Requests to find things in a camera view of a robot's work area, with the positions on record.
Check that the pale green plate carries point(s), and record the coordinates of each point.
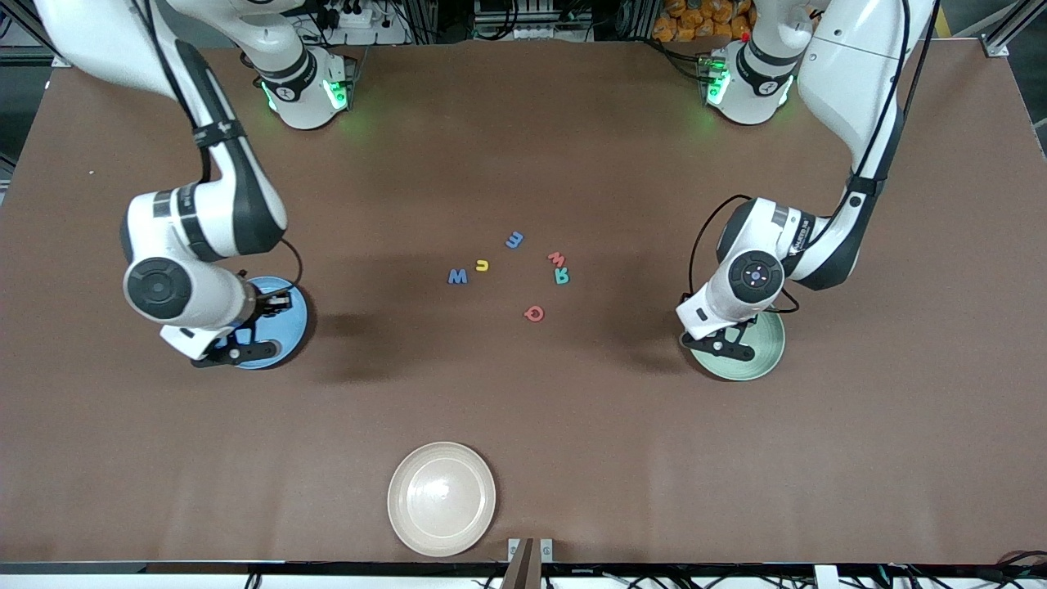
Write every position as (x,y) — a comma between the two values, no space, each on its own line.
(765,352)

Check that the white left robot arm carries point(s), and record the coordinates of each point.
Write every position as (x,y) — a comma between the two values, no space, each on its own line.
(851,82)

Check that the black equipment rack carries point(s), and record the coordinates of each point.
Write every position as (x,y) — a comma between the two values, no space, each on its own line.
(532,20)

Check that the aluminium frame profile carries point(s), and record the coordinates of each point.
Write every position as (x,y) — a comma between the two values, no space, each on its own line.
(1002,41)

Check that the white power strip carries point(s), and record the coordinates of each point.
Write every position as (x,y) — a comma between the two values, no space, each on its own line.
(372,34)

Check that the metal camera post bracket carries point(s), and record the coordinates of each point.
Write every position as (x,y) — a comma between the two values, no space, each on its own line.
(523,564)

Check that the teal capital letter R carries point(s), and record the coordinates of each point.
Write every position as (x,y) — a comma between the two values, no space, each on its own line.
(566,276)

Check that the beige plate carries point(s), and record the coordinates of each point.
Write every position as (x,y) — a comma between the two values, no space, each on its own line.
(442,499)

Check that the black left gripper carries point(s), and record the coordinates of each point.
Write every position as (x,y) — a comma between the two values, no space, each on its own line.
(753,319)

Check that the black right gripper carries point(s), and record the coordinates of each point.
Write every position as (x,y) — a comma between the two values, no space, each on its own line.
(263,309)

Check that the red capital letter Q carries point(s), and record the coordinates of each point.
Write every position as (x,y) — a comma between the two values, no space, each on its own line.
(527,313)

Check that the blue plate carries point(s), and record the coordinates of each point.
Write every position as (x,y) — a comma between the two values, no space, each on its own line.
(290,327)

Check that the blue capital letter W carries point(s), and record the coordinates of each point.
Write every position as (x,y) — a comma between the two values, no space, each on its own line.
(458,280)

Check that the red lowercase letter w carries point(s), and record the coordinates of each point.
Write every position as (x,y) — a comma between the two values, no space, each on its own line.
(557,259)

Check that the pile of orange items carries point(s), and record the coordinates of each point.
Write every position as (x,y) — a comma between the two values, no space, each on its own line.
(691,20)

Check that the blue lowercase letter m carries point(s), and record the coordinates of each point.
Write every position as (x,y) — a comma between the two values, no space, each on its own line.
(514,240)

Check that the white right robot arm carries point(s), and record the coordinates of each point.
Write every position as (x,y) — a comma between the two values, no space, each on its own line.
(204,221)

